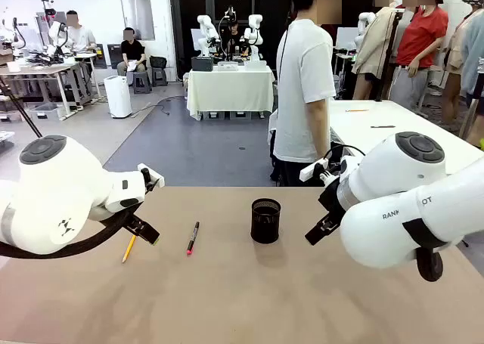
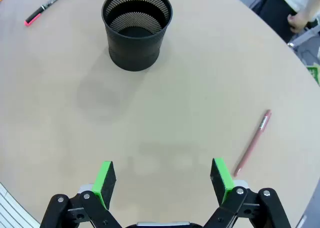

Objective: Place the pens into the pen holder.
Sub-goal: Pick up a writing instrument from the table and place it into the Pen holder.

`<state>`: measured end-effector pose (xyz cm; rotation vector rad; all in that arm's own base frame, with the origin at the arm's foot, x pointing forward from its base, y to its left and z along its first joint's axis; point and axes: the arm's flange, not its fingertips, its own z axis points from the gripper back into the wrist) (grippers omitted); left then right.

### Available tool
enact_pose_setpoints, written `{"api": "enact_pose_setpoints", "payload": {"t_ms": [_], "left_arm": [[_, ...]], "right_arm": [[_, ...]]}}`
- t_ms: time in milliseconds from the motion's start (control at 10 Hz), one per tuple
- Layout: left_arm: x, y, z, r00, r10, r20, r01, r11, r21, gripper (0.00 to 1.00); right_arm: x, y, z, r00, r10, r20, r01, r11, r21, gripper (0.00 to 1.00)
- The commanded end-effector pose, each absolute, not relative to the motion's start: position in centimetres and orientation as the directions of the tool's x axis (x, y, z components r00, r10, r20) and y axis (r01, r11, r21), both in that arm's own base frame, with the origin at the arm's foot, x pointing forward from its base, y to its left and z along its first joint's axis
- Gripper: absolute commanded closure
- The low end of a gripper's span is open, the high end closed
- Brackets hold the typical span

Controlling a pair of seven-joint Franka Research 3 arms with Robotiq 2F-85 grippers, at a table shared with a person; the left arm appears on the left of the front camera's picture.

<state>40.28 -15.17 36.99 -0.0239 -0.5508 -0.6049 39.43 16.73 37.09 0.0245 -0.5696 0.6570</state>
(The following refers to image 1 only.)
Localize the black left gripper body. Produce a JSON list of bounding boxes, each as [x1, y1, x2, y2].
[[140, 169, 160, 194]]

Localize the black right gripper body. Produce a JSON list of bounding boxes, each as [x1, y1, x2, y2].
[[318, 177, 347, 219]]

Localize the yellow pencil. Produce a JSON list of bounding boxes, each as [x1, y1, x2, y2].
[[121, 234, 138, 264]]

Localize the black marker pink cap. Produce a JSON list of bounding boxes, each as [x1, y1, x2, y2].
[[185, 221, 200, 257]]

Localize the person right forearm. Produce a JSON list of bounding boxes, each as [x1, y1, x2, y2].
[[304, 95, 330, 160]]

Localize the black mesh pen holder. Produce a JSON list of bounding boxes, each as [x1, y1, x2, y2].
[[250, 197, 282, 244]]

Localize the white air purifier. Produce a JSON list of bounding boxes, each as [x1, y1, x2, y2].
[[103, 75, 134, 119]]

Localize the grey plastic stool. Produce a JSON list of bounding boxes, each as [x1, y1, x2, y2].
[[132, 71, 154, 95], [150, 67, 169, 88]]

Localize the table with white cloth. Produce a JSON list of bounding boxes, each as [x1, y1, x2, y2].
[[186, 64, 277, 122]]

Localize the clear storage bin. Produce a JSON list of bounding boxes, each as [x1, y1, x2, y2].
[[29, 103, 62, 122]]

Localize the black box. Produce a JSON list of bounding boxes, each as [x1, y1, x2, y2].
[[191, 56, 214, 73]]

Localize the person in white t-shirt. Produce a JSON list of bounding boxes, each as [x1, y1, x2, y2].
[[269, 0, 343, 188]]

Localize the seated person black shirt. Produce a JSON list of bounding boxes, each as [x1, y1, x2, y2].
[[116, 26, 149, 86]]

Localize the black tripod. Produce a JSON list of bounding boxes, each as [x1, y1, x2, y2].
[[0, 76, 44, 138]]

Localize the white lab desk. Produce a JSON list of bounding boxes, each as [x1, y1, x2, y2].
[[0, 52, 101, 120]]

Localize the seated person white shirt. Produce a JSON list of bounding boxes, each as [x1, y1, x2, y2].
[[61, 10, 98, 54]]

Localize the silver metal panel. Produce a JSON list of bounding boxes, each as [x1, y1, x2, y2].
[[120, 0, 157, 42]]

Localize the small white board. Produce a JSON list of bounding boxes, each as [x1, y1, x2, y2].
[[335, 26, 361, 51]]

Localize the seated operator in black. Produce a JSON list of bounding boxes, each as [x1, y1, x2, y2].
[[226, 21, 251, 56]]

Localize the white robot behind mannequin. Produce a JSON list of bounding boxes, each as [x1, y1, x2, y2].
[[356, 11, 377, 47]]

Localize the woman in red shirt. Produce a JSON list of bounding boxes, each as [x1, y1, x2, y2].
[[389, 0, 450, 113]]

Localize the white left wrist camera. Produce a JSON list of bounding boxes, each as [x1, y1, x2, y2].
[[137, 163, 166, 188]]

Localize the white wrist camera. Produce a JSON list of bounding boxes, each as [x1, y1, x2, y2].
[[299, 159, 330, 183], [137, 163, 166, 188]]

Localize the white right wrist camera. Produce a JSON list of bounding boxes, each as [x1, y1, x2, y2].
[[299, 159, 330, 183]]

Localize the thin black camera cable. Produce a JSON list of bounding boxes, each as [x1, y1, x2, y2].
[[322, 144, 366, 163]]

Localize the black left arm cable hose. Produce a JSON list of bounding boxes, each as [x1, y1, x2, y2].
[[0, 206, 134, 260]]

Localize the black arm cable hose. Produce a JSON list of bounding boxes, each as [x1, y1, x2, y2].
[[402, 218, 463, 283], [0, 206, 134, 260]]

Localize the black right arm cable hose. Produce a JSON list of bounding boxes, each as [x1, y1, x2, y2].
[[402, 218, 463, 283]]

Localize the black camera stand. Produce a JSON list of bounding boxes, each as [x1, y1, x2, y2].
[[218, 5, 237, 62]]

